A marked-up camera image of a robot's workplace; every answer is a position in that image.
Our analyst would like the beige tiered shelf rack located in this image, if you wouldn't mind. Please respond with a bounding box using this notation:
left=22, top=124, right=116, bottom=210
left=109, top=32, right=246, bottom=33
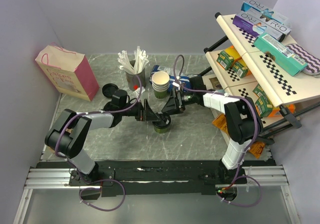
left=200, top=12, right=320, bottom=135

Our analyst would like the orange chips bag lower shelf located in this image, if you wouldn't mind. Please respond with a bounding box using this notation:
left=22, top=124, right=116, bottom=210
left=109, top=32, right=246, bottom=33
left=268, top=104, right=296, bottom=117

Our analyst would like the green box lower shelf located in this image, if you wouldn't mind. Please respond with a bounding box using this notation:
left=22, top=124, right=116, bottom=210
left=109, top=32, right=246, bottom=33
left=253, top=84, right=274, bottom=117

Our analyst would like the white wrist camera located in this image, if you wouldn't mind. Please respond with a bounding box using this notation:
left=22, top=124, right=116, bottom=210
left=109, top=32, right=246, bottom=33
left=172, top=76, right=183, bottom=90
left=133, top=85, right=146, bottom=101

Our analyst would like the pink paper gift bag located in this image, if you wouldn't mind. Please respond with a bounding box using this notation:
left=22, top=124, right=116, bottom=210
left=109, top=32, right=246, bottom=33
left=35, top=43, right=99, bottom=101

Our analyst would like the green yellow box upper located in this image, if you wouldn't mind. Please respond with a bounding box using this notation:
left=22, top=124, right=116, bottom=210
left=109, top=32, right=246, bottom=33
left=216, top=46, right=242, bottom=70

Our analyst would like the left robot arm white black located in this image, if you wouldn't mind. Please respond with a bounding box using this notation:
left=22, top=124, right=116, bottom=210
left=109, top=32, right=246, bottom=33
left=44, top=89, right=166, bottom=185

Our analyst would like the stack of green paper cups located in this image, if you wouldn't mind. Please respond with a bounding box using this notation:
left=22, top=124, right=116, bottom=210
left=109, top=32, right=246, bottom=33
left=151, top=71, right=170, bottom=99

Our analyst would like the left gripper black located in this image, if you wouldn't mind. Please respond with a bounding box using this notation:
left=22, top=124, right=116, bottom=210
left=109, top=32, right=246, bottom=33
left=120, top=99, right=160, bottom=121

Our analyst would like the blue toothpaste box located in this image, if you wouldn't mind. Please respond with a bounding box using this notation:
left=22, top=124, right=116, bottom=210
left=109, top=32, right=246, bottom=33
left=241, top=0, right=290, bottom=25

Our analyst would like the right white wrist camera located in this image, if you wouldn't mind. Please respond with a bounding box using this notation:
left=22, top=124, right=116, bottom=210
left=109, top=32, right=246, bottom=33
left=172, top=76, right=183, bottom=90

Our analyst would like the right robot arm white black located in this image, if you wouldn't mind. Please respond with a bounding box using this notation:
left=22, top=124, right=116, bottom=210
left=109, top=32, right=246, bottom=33
left=162, top=76, right=263, bottom=183

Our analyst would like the purple wavy striped pouch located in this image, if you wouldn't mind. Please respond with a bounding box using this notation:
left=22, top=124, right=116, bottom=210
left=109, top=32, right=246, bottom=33
left=286, top=43, right=320, bottom=77

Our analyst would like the blue chips bag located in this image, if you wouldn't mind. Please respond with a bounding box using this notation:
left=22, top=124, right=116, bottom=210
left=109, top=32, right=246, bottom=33
left=149, top=65, right=199, bottom=93

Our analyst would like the orange snack packet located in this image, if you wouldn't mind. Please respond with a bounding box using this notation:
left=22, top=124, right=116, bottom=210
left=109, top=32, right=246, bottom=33
left=212, top=114, right=266, bottom=159

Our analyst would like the stack of black lids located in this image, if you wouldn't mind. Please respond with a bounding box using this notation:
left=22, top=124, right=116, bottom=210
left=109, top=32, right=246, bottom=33
left=101, top=83, right=119, bottom=98

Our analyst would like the green paper cup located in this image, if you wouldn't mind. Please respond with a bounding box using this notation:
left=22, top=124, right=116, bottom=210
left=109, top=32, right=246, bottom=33
left=153, top=124, right=170, bottom=134

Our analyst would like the aluminium rail frame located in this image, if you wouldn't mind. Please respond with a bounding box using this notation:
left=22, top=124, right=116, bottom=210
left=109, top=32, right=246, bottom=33
left=14, top=166, right=301, bottom=224

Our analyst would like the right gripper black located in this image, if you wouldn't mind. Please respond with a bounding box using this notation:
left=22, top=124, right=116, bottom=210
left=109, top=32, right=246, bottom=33
left=161, top=88, right=197, bottom=116

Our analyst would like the black plastic cup lid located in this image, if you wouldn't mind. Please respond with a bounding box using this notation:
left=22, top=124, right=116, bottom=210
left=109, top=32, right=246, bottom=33
left=152, top=113, right=171, bottom=128

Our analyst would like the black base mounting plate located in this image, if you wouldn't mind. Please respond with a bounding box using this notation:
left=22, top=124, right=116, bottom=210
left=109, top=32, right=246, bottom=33
left=67, top=160, right=248, bottom=198

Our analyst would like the purple cable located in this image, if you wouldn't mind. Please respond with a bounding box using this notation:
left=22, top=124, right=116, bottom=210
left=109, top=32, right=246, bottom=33
left=172, top=54, right=263, bottom=207
left=55, top=74, right=143, bottom=212

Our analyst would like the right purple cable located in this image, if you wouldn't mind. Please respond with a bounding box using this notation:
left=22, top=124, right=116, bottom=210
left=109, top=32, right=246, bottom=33
left=172, top=54, right=263, bottom=207

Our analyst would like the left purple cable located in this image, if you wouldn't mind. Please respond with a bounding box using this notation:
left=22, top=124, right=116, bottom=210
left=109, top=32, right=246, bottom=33
left=55, top=74, right=143, bottom=212

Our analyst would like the teal box with barcode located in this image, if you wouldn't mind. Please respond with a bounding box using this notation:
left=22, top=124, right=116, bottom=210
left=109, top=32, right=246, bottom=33
left=254, top=33, right=307, bottom=76

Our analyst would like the green yellow box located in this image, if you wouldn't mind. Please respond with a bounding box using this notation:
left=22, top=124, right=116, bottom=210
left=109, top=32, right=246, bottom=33
left=232, top=59, right=252, bottom=78
left=216, top=46, right=242, bottom=70

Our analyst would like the purple toothpaste box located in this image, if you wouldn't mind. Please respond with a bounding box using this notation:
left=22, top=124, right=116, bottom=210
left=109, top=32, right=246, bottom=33
left=232, top=11, right=291, bottom=42

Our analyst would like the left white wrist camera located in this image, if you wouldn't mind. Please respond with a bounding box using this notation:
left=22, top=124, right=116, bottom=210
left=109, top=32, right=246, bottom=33
left=133, top=85, right=146, bottom=101

